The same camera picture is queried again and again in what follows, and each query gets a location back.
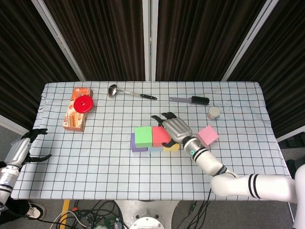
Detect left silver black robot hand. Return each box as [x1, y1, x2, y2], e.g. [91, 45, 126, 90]
[4, 128, 52, 167]

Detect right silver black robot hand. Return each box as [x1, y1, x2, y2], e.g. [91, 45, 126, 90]
[151, 112, 193, 147]

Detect yellow foam cube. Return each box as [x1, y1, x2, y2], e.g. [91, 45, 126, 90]
[163, 143, 181, 153]

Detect red foam cube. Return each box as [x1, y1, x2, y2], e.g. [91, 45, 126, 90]
[152, 126, 172, 148]

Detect pink foam cube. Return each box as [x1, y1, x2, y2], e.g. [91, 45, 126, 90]
[196, 125, 219, 146]

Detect green foam cube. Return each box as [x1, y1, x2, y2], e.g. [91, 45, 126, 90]
[134, 126, 153, 148]

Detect purple foam cube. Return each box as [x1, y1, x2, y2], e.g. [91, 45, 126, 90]
[131, 133, 148, 153]

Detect grey brush black bristles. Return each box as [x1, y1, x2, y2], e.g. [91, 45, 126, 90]
[168, 95, 210, 106]

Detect small white jar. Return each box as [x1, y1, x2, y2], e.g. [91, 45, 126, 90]
[206, 106, 221, 121]

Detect white black sneaker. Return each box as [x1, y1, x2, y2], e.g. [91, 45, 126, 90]
[23, 202, 46, 221]

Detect orange snack box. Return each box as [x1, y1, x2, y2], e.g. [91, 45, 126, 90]
[62, 87, 94, 132]

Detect white black grid tablecloth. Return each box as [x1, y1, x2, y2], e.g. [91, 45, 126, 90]
[10, 81, 298, 201]

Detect red round plastic lid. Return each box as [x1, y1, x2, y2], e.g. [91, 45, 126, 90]
[73, 96, 94, 113]

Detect dark pleated curtain panel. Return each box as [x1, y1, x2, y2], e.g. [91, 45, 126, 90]
[227, 0, 305, 139]
[44, 0, 146, 81]
[156, 0, 266, 82]
[0, 0, 81, 129]

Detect power strip with plugs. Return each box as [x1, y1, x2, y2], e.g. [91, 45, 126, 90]
[90, 217, 125, 229]

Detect white partition base rail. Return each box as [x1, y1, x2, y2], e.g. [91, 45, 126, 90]
[277, 125, 305, 143]
[0, 114, 31, 139]

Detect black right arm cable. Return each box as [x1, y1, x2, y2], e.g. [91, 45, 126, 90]
[190, 166, 238, 229]

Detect steel ladle black handle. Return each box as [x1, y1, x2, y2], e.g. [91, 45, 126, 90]
[107, 84, 158, 101]

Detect black cable green connector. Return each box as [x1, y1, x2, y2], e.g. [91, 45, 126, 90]
[187, 200, 211, 229]

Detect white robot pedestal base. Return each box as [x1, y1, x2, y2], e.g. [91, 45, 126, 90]
[114, 199, 180, 229]

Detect black floor cable bundle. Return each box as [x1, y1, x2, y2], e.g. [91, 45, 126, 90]
[51, 199, 127, 229]

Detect white upright frame post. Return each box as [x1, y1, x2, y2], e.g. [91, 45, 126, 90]
[142, 0, 159, 81]

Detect white slanted frame post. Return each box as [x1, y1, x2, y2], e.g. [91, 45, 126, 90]
[32, 0, 86, 81]
[221, 0, 279, 82]

